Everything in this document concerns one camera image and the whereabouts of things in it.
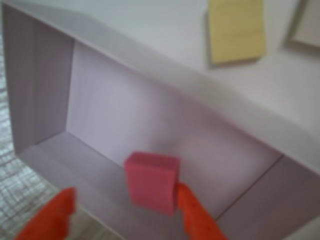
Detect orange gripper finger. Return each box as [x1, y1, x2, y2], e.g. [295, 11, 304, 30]
[13, 186, 77, 240]

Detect orange gripper finger with sticker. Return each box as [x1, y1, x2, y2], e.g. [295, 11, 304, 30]
[176, 182, 229, 240]

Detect pink foam cuboid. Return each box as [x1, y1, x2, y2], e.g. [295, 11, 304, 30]
[123, 150, 181, 217]

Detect white cardboard box bin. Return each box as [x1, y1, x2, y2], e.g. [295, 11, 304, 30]
[1, 1, 320, 240]

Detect yellow foam cuboid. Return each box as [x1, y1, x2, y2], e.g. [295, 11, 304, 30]
[206, 0, 267, 67]

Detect cream foam cuboid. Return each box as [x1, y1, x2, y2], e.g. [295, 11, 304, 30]
[284, 0, 320, 50]

